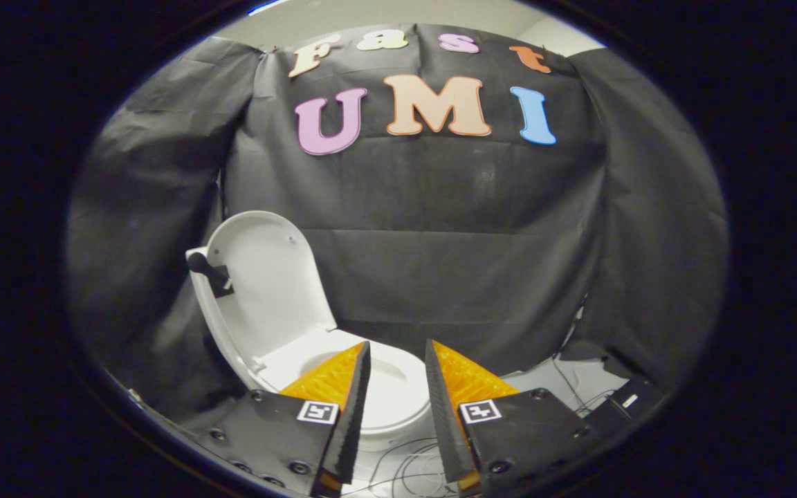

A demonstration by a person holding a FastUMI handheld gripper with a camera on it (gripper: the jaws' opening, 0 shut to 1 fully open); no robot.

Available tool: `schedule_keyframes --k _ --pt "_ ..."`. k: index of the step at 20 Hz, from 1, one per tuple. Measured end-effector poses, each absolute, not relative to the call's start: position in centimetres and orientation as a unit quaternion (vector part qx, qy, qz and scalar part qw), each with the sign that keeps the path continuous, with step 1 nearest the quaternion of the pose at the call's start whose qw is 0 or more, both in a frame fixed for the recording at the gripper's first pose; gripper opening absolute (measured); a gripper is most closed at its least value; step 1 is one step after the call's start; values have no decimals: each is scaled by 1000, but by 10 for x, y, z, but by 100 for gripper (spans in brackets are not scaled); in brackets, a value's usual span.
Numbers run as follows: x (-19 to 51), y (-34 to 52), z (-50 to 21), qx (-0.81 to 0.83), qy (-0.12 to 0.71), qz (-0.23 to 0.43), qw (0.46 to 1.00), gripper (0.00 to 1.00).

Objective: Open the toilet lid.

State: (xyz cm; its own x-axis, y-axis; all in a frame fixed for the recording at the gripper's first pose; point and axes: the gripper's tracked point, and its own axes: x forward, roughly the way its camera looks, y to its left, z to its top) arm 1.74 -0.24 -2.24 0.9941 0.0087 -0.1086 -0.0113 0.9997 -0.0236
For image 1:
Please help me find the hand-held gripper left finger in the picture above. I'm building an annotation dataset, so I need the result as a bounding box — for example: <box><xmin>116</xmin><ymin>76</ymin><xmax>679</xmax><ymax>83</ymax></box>
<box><xmin>194</xmin><ymin>340</ymin><xmax>372</xmax><ymax>497</ymax></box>

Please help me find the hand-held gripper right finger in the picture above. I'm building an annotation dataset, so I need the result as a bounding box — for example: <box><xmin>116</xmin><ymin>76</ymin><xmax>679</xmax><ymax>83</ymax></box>
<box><xmin>425</xmin><ymin>339</ymin><xmax>603</xmax><ymax>495</ymax></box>

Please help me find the white toilet lid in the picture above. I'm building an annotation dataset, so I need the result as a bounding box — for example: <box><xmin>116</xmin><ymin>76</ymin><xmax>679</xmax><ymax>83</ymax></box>
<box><xmin>205</xmin><ymin>211</ymin><xmax>338</xmax><ymax>374</ymax></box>

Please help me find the black toilet lid handle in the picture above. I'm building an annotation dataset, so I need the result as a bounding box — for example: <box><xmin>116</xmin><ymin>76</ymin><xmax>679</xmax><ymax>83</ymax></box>
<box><xmin>186</xmin><ymin>252</ymin><xmax>235</xmax><ymax>298</ymax></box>

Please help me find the white toilet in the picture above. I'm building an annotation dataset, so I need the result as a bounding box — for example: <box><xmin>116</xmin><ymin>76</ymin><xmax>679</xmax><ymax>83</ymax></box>
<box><xmin>185</xmin><ymin>246</ymin><xmax>434</xmax><ymax>454</ymax></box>

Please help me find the white toilet seat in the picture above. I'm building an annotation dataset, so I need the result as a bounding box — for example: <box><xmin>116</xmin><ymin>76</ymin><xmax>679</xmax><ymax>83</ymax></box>
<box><xmin>260</xmin><ymin>327</ymin><xmax>434</xmax><ymax>433</ymax></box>

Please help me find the black backdrop cloth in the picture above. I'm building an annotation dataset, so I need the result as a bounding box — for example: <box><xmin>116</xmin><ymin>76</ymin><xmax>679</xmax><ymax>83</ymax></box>
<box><xmin>66</xmin><ymin>24</ymin><xmax>729</xmax><ymax>423</ymax></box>

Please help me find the black box with white label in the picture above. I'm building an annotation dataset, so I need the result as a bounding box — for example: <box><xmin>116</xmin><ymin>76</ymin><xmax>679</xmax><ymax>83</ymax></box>
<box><xmin>585</xmin><ymin>377</ymin><xmax>666</xmax><ymax>433</ymax></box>

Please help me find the tangle of thin cables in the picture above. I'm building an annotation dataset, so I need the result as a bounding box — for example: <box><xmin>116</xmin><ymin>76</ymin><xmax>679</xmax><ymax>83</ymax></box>
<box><xmin>360</xmin><ymin>436</ymin><xmax>461</xmax><ymax>497</ymax></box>

